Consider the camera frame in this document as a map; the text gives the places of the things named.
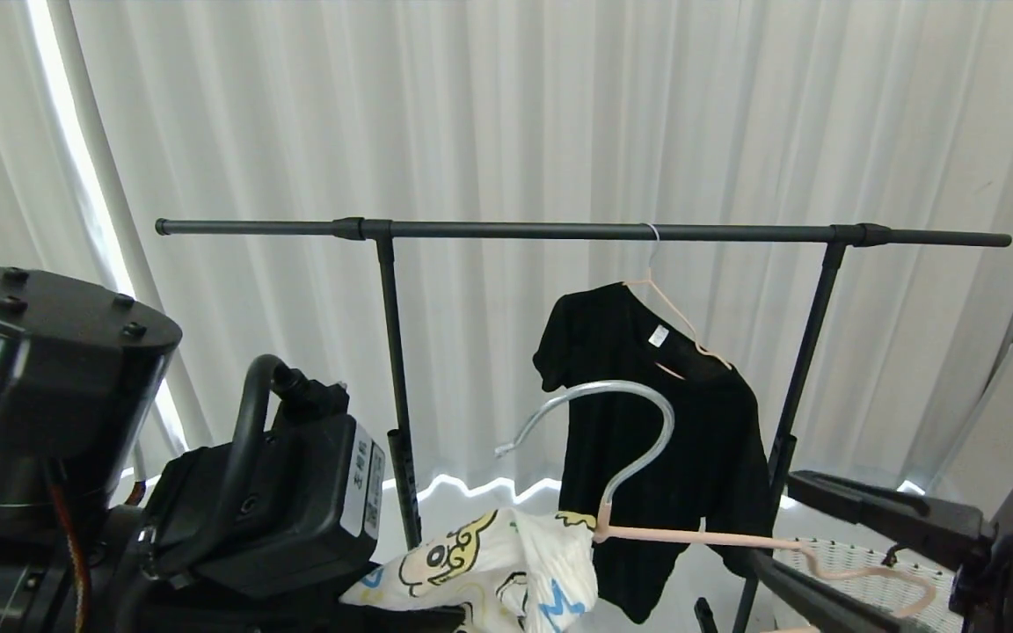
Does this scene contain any black garment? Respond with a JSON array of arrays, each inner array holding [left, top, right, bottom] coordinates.
[[531, 281, 777, 625]]

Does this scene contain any cream printed garment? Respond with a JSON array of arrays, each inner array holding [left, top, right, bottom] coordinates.
[[339, 508, 600, 633]]

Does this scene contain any white laundry basket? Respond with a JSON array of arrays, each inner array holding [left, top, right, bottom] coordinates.
[[770, 538, 969, 633]]

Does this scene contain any black clothes rack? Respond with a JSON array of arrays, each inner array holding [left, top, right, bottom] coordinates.
[[155, 217, 1013, 633]]

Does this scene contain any white curtain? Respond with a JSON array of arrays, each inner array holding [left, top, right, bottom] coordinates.
[[0, 0, 1013, 528]]

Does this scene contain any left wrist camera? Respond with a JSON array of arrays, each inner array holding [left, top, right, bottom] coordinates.
[[139, 378, 389, 600]]

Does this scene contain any black cable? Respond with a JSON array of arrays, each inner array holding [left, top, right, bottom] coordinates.
[[208, 354, 310, 564]]

